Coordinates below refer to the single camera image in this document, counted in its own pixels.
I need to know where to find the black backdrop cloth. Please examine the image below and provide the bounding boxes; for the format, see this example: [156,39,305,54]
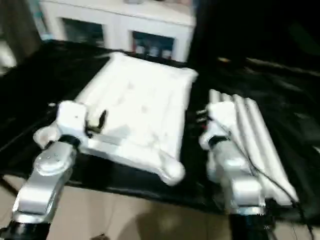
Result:
[189,0,320,66]

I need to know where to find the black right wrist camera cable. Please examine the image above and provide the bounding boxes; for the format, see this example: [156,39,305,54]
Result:
[214,119,316,240]

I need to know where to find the white plastic table top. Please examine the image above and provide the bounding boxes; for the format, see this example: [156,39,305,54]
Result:
[33,51,200,186]

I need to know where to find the white glass-door cabinet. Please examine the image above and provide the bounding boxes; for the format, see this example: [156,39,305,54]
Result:
[39,0,198,63]

